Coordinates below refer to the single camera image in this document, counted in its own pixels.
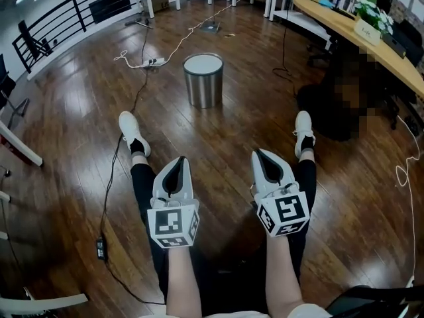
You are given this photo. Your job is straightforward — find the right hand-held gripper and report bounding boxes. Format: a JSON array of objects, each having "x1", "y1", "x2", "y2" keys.
[{"x1": 250, "y1": 148, "x2": 311, "y2": 238}]

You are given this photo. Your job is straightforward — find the person's left white shoe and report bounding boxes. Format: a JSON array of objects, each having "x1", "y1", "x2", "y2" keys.
[{"x1": 118, "y1": 111, "x2": 152, "y2": 158}]

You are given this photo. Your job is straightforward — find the long black floor cable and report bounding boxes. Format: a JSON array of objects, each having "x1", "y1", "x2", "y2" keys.
[{"x1": 99, "y1": 21, "x2": 166, "y2": 307}]

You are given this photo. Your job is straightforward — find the person's right white shoe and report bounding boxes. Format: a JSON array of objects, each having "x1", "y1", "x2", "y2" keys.
[{"x1": 292, "y1": 110, "x2": 317, "y2": 160}]

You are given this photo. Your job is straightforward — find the black panel with green light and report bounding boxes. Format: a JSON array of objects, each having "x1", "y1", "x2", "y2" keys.
[{"x1": 88, "y1": 0, "x2": 134, "y2": 25}]

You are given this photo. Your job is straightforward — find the thin black cable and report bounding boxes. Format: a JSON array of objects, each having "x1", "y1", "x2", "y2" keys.
[{"x1": 272, "y1": 21, "x2": 299, "y2": 97}]

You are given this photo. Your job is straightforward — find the grey floor stand base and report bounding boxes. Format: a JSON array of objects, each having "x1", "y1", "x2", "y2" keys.
[{"x1": 199, "y1": 21, "x2": 221, "y2": 34}]

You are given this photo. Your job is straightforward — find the black seat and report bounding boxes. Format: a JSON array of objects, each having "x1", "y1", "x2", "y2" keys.
[{"x1": 325, "y1": 284, "x2": 424, "y2": 318}]

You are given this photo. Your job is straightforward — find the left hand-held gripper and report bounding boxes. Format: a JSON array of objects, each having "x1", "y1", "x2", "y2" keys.
[{"x1": 146, "y1": 156, "x2": 201, "y2": 250}]

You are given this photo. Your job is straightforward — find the person's white shoe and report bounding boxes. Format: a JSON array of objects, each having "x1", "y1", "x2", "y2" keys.
[
  {"x1": 292, "y1": 110, "x2": 317, "y2": 160},
  {"x1": 118, "y1": 111, "x2": 152, "y2": 158}
]

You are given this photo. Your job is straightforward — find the curved wooden desk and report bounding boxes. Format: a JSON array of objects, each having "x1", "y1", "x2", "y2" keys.
[{"x1": 292, "y1": 0, "x2": 424, "y2": 99}]

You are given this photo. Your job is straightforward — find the person's leg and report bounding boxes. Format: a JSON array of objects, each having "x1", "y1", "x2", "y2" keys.
[
  {"x1": 287, "y1": 136, "x2": 317, "y2": 280},
  {"x1": 129, "y1": 137, "x2": 170, "y2": 306}
]

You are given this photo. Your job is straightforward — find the long white cable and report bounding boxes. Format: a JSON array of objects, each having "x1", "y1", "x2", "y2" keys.
[{"x1": 113, "y1": 0, "x2": 253, "y2": 70}]

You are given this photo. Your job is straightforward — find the thin white cable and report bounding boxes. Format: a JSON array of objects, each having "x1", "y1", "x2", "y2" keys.
[{"x1": 395, "y1": 113, "x2": 419, "y2": 288}]

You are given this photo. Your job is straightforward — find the black device on desk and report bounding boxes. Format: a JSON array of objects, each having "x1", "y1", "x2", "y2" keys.
[{"x1": 382, "y1": 32, "x2": 407, "y2": 60}]

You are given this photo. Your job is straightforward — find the person's left forearm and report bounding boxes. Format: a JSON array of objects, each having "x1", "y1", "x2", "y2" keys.
[{"x1": 164, "y1": 242, "x2": 203, "y2": 318}]

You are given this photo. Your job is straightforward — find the white flowers in white pot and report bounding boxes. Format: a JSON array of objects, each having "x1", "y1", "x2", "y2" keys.
[{"x1": 352, "y1": 0, "x2": 395, "y2": 46}]

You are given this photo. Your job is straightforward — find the black metal railing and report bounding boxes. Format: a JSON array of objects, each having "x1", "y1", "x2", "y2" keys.
[{"x1": 11, "y1": 0, "x2": 144, "y2": 75}]

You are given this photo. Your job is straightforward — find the white table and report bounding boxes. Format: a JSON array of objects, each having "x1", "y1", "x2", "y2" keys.
[{"x1": 0, "y1": 120, "x2": 44, "y2": 168}]

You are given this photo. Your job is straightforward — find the white chair frame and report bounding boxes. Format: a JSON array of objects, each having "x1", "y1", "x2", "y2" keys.
[{"x1": 0, "y1": 286, "x2": 89, "y2": 317}]

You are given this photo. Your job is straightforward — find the person's right forearm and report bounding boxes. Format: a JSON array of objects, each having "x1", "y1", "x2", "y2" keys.
[{"x1": 264, "y1": 233, "x2": 307, "y2": 315}]

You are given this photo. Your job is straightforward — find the white metal shelf frame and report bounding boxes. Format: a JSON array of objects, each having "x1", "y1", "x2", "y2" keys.
[{"x1": 248, "y1": 0, "x2": 362, "y2": 51}]

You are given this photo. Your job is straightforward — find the black folding chair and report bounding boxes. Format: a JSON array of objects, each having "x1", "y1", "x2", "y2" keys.
[{"x1": 0, "y1": 54, "x2": 30, "y2": 129}]

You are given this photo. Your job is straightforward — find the stainless steel wastebasket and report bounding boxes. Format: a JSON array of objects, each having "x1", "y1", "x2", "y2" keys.
[{"x1": 182, "y1": 53, "x2": 225, "y2": 109}]

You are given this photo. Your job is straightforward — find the person's right leg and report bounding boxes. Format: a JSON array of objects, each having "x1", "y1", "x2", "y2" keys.
[{"x1": 287, "y1": 136, "x2": 317, "y2": 280}]

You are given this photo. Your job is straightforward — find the person's left leg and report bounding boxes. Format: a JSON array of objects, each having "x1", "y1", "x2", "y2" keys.
[{"x1": 129, "y1": 137, "x2": 170, "y2": 306}]

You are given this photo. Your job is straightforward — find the black power adapter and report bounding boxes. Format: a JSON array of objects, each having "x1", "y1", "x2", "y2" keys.
[{"x1": 95, "y1": 237, "x2": 107, "y2": 262}]

